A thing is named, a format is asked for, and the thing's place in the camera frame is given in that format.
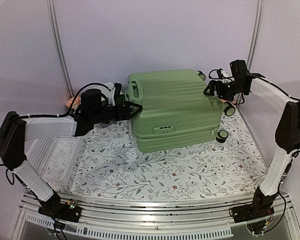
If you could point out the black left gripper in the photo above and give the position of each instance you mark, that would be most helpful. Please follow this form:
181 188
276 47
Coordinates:
128 110

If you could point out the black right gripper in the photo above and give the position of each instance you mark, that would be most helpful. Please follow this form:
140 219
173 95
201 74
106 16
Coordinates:
212 84

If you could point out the green hard-shell suitcase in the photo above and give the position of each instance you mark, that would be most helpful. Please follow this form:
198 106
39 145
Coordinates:
175 112

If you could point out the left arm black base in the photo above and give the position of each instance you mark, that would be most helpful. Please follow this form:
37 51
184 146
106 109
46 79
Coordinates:
55 209

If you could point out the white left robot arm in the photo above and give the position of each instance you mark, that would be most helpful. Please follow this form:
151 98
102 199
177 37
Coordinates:
21 136

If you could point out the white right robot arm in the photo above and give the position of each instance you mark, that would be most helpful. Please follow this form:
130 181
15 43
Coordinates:
287 133

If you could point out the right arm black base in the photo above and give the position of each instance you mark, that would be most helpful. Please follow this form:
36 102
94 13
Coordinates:
261 206

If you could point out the white green drawer box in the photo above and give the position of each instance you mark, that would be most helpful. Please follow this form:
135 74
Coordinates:
109 91

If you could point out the floral white table mat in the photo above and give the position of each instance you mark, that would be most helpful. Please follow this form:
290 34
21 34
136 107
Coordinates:
109 165

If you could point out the white perforated plastic basket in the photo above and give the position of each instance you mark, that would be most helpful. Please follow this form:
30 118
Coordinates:
54 157

